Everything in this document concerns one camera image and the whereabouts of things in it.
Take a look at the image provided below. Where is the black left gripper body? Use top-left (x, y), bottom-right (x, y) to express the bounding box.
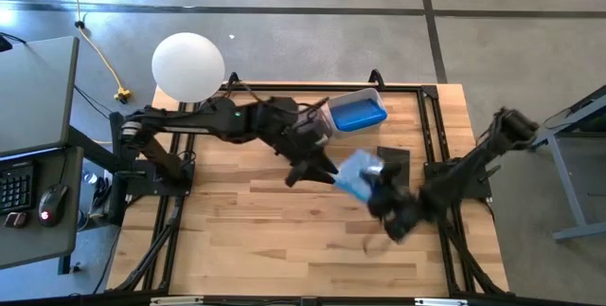
top-left (276, 105), bottom-right (333, 170)

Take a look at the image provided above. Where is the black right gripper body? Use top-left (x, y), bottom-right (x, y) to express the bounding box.
top-left (366, 185), bottom-right (425, 244)

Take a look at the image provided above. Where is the black clear jewel case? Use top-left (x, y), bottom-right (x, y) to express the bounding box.
top-left (376, 145), bottom-right (412, 188)

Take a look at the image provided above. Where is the blue jewel case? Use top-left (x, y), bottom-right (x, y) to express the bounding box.
top-left (330, 98), bottom-right (388, 133)
top-left (332, 148), bottom-right (385, 204)

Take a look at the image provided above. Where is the white plastic bin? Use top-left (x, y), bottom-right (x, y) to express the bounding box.
top-left (326, 87), bottom-right (389, 139)

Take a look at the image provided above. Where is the white globe table lamp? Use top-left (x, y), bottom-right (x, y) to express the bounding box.
top-left (151, 31), bottom-right (241, 113)

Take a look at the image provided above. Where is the grey side table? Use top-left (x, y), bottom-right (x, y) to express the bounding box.
top-left (532, 85), bottom-right (606, 243)

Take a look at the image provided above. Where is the black computer mouse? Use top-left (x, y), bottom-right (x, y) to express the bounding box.
top-left (37, 183), bottom-right (70, 228)

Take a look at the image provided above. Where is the dark keyboard tray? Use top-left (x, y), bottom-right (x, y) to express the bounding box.
top-left (0, 147), bottom-right (85, 269)

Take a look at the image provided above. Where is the grey desk top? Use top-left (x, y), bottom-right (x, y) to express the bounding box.
top-left (0, 35), bottom-right (80, 158)

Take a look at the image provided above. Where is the black keyboard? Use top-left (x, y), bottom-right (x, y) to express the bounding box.
top-left (0, 161), bottom-right (35, 216)

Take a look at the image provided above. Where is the black metal table frame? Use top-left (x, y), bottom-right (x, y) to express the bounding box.
top-left (107, 68), bottom-right (511, 297)

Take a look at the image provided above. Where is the silver metal edge bracket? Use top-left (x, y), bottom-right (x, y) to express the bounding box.
top-left (415, 297), bottom-right (469, 306)
top-left (150, 297), bottom-right (205, 306)

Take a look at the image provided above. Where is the yellow extension cable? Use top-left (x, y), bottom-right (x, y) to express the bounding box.
top-left (59, 0), bottom-right (133, 104)

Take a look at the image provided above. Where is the black floor cable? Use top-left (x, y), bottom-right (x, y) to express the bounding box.
top-left (73, 84), bottom-right (152, 122)

